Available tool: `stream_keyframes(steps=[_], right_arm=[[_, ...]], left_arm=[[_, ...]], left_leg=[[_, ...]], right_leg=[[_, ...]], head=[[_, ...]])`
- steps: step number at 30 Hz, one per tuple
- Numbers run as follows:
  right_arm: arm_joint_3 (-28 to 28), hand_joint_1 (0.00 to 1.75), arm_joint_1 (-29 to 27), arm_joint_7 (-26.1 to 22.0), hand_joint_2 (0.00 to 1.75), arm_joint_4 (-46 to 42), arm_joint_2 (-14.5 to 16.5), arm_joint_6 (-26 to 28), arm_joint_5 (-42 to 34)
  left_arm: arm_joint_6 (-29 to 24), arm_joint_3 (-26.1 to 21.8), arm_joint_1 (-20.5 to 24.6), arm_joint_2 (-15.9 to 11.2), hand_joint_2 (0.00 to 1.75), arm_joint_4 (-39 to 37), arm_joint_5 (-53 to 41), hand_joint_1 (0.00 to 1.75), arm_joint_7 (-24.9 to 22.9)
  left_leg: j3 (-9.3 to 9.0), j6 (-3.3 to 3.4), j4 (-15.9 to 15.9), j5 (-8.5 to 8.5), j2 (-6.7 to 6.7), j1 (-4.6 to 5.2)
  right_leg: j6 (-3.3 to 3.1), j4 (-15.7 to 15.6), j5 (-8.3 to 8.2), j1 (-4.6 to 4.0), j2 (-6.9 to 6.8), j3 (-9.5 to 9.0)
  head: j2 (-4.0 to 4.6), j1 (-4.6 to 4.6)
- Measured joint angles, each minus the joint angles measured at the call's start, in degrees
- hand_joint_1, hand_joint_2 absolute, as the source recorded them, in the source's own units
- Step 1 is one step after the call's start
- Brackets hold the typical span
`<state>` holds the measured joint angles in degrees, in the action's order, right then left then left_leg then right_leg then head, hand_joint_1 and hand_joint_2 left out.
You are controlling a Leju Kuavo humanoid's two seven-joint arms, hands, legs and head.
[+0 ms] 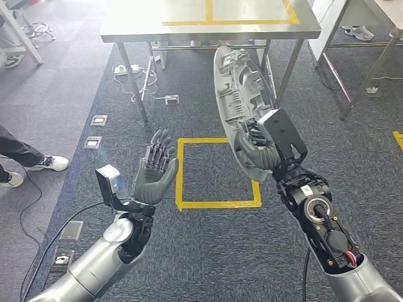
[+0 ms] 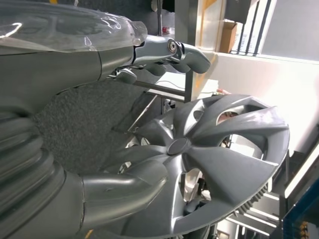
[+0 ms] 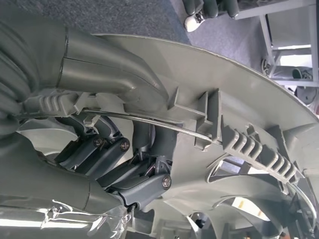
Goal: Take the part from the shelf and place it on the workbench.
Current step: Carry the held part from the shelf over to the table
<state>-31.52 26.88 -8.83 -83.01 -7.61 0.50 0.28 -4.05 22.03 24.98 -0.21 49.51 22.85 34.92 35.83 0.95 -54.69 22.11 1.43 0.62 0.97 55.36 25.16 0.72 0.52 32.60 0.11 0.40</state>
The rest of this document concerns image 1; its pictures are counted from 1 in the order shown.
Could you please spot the yellow floor tape square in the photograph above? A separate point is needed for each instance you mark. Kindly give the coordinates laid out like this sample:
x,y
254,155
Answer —
x,y
398,139

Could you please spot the steel floor outlet box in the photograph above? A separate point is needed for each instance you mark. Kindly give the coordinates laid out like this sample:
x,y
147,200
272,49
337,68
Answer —
x,y
93,143
72,230
99,120
62,259
172,100

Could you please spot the white table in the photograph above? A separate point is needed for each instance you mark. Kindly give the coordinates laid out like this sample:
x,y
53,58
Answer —
x,y
19,29

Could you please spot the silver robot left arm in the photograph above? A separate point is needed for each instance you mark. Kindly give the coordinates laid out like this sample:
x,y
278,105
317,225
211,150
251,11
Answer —
x,y
94,266

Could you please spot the white panel board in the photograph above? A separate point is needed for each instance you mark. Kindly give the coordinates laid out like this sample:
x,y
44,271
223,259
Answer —
x,y
327,21

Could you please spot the right wrist camera mount plate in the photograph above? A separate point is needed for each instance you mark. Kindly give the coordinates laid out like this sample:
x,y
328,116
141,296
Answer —
x,y
283,133

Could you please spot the grey sneaker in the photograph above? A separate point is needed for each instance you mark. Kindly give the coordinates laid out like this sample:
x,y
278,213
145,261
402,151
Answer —
x,y
358,33

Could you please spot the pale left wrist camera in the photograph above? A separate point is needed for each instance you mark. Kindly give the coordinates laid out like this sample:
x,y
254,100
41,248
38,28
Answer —
x,y
109,183

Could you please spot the white power strip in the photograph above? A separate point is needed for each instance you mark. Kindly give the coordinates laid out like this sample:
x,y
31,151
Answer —
x,y
126,69

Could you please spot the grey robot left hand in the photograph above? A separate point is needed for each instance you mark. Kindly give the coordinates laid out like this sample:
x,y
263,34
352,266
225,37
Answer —
x,y
151,187

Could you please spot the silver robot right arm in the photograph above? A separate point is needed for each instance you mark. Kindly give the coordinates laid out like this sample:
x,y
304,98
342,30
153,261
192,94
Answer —
x,y
330,237

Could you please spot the steel workbench table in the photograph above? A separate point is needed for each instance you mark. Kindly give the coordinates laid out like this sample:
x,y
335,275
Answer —
x,y
141,21

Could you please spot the silver wheel hubcap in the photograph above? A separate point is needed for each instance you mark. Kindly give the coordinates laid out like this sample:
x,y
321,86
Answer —
x,y
229,104

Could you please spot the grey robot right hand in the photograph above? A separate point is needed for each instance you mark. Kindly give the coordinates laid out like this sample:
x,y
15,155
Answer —
x,y
261,160

